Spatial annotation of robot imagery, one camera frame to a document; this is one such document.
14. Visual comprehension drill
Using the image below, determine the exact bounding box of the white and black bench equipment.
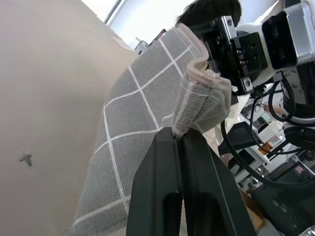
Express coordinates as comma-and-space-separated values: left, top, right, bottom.
220, 97, 300, 190

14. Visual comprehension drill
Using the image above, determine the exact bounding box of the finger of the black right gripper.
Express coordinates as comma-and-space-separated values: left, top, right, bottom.
190, 17, 231, 74

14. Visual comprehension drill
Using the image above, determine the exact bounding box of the red perforated board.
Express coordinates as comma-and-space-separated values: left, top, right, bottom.
149, 29, 168, 47

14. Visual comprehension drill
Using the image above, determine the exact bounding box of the dark green machine base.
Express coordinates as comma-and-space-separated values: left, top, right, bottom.
246, 152, 315, 236

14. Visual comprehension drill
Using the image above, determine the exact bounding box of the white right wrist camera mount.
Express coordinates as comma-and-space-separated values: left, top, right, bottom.
235, 0, 315, 87

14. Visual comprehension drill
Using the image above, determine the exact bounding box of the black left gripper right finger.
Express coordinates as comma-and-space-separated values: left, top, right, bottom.
181, 128, 257, 236

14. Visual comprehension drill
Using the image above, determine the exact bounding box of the grey checked towel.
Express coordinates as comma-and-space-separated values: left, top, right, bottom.
71, 24, 233, 236

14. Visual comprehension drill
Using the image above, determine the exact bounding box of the person's black-haired head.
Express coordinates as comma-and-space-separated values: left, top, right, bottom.
175, 0, 242, 28

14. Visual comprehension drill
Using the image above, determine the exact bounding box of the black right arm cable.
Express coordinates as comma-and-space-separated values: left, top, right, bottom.
220, 71, 315, 189

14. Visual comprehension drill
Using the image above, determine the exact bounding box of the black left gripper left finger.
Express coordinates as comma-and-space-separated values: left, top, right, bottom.
126, 127, 185, 236

